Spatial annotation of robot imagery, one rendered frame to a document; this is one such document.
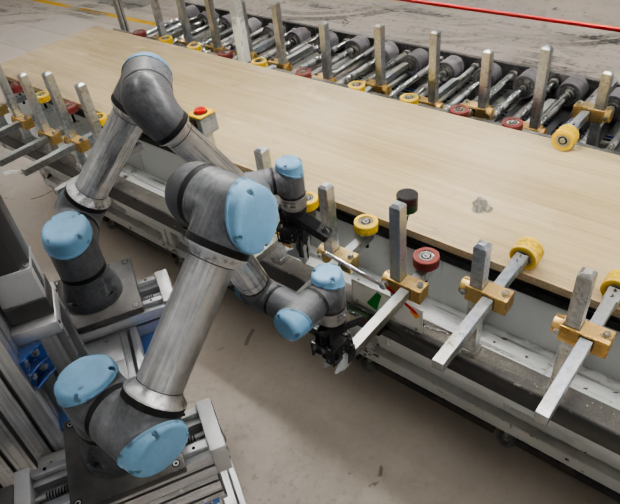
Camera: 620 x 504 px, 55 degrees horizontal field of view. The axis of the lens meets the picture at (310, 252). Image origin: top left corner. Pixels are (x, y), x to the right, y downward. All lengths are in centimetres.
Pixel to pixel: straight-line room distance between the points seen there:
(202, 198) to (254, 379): 176
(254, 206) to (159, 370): 32
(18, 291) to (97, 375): 26
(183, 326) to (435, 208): 117
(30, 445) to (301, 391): 138
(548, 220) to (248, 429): 141
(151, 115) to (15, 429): 72
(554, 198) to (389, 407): 107
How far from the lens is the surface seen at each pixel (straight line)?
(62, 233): 154
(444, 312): 203
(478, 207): 198
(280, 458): 245
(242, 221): 95
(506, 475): 242
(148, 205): 260
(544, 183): 215
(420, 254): 180
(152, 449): 106
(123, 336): 167
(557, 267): 182
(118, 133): 152
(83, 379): 115
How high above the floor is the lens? 208
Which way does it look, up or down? 40 degrees down
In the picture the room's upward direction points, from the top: 7 degrees counter-clockwise
